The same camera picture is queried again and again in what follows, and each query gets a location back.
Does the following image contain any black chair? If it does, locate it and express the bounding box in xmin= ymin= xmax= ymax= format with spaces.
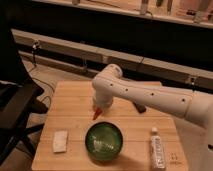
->
xmin=0 ymin=83 xmax=48 ymax=165

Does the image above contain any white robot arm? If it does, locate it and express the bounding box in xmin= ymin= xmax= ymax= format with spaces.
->
xmin=92 ymin=64 xmax=213 ymax=171

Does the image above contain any green ceramic bowl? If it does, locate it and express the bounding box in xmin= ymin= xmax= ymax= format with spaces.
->
xmin=85 ymin=122 xmax=123 ymax=162

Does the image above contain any clear plastic bottle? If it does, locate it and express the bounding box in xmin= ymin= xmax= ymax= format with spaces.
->
xmin=151 ymin=127 xmax=166 ymax=171

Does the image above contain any white sponge block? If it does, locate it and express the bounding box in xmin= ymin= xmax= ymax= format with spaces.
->
xmin=53 ymin=131 xmax=68 ymax=153

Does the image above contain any dark brown object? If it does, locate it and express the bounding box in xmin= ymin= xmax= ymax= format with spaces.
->
xmin=133 ymin=103 xmax=146 ymax=113

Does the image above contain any black floor cable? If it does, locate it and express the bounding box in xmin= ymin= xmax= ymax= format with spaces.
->
xmin=20 ymin=54 xmax=56 ymax=108

